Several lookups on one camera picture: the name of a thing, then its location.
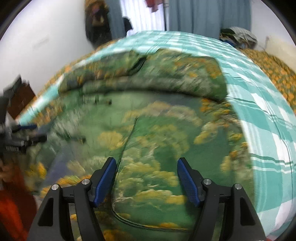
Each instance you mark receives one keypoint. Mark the blue curtain right panel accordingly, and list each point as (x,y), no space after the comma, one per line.
(207,18)

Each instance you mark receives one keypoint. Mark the pile of clothes by bed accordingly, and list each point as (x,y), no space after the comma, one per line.
(238,37)

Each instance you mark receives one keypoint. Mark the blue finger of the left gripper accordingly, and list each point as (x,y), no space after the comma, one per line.
(17,128)

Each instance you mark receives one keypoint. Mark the cream padded headboard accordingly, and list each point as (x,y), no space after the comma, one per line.
(282,50)

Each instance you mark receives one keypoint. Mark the orange floral green quilt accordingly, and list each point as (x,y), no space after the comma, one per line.
(278,72)

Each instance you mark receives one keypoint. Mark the green landscape print jacket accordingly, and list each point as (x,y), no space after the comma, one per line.
(146,111)

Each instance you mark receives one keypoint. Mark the teal white plaid blanket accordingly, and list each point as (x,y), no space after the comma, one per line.
(266,119)

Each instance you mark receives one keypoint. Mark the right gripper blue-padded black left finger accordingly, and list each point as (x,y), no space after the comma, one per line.
(52,221)

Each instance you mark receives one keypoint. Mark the red garment hanging outside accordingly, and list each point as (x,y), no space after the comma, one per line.
(153,4)

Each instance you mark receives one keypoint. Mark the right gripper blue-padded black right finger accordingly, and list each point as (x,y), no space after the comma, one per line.
(240,220)

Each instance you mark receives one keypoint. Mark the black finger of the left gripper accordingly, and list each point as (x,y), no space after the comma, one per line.
(34,140)

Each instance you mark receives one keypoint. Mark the blue curtain left panel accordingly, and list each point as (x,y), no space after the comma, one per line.
(115,19)

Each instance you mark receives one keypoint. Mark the blue curtain panel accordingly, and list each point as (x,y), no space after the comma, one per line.
(115,19)
(207,18)

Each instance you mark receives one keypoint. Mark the dark garment by window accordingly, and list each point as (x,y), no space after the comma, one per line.
(127,25)

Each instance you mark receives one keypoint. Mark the person's left hand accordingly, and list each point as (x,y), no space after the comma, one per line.
(9,172)

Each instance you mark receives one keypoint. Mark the dark wooden nightstand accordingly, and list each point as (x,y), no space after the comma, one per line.
(21,98)

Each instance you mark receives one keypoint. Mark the coats hanging on rack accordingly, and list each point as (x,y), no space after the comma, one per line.
(97,27)

